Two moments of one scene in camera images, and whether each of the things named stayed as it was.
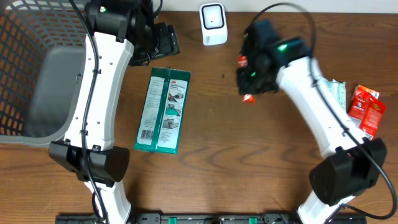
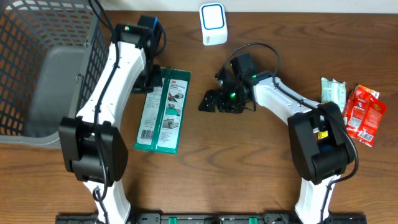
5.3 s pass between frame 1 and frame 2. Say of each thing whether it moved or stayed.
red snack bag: stayed
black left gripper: moved
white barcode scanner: stayed
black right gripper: moved
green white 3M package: stayed
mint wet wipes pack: stayed
